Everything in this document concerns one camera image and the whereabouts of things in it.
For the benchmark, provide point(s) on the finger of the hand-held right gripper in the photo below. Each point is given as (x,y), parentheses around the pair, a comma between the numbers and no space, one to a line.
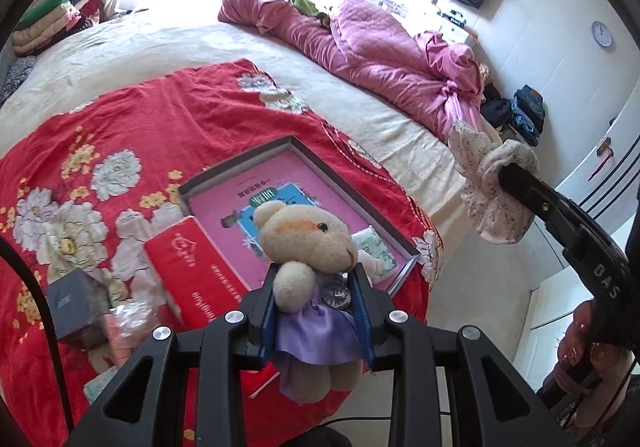
(530,192)

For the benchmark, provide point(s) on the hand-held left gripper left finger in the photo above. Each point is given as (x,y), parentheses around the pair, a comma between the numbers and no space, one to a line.
(265,322)

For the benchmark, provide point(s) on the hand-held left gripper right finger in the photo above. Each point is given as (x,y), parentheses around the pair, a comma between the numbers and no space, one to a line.
(362,322)

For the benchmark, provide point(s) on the white floral scrunchie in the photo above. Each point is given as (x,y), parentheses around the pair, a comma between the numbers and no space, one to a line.
(480,187)

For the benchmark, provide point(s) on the green tissue packet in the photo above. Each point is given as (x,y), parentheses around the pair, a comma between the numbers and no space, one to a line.
(372,247)

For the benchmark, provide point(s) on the teddy bear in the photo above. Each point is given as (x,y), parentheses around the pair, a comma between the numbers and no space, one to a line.
(305,237)

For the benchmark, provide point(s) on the shallow grey box pink base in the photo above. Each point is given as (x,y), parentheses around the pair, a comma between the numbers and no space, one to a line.
(220,207)

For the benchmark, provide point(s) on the salmon pink cloth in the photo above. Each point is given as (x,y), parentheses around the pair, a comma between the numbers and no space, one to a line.
(122,332)

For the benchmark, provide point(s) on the mint green cloth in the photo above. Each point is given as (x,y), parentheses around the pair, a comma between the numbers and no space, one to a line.
(97,384)

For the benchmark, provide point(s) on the person's right forearm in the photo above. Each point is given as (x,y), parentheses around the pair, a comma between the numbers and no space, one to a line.
(600,407)

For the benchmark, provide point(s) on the person's right hand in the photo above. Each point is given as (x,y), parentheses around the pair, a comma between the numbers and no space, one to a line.
(575,352)

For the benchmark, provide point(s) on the red tissue pack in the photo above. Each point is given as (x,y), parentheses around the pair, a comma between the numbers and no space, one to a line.
(200,272)

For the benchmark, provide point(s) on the pile of folded jeans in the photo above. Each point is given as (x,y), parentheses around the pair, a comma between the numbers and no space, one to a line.
(527,109)

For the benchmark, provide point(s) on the white cabinet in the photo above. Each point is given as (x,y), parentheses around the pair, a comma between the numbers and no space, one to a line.
(615,167)

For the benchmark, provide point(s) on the white cluttered sideboard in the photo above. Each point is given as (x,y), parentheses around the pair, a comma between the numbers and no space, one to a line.
(450,22)

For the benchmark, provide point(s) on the small black box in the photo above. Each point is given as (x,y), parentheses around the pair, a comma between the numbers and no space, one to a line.
(75,307)

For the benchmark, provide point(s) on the pink quilt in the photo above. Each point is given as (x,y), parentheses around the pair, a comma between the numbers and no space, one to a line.
(380,57)

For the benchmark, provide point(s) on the red floral blanket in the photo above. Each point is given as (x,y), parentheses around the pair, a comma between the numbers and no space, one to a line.
(125,127)

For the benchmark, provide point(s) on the bed with beige sheet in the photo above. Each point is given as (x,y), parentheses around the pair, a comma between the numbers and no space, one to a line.
(175,42)

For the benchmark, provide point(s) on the dark patterned pillow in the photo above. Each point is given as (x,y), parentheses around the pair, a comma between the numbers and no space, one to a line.
(15,72)

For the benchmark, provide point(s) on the stack of folded clothes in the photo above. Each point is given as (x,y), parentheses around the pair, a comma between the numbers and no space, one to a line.
(50,17)

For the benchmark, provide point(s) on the round wall clock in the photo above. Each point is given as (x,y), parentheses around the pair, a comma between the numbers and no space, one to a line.
(602,33)

